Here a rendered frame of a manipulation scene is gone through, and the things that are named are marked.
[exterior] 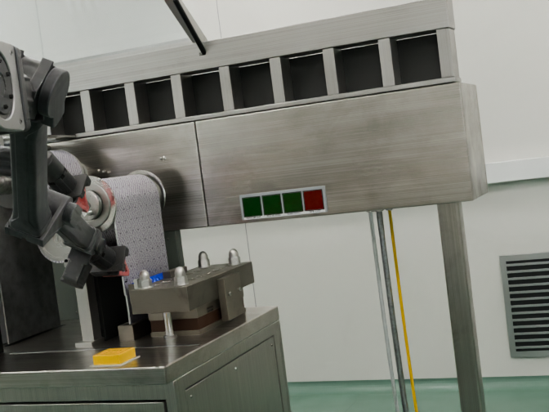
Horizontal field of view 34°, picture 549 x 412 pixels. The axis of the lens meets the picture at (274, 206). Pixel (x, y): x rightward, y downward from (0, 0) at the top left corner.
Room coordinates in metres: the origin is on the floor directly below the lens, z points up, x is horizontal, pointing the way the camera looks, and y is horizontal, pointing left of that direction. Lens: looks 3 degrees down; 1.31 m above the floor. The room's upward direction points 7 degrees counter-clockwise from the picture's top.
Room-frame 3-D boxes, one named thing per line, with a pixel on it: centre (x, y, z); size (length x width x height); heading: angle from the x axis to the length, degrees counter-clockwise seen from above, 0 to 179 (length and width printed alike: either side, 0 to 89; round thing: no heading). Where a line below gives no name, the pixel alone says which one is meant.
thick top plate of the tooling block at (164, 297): (2.38, 0.23, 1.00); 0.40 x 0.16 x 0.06; 158
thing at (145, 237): (2.38, 0.36, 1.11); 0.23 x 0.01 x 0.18; 158
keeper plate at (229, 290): (2.36, 0.14, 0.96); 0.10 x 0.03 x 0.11; 158
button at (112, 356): (2.02, 0.40, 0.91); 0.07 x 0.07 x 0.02; 68
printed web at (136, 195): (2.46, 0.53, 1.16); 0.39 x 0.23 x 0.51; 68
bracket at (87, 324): (2.27, 0.51, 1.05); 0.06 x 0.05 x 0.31; 158
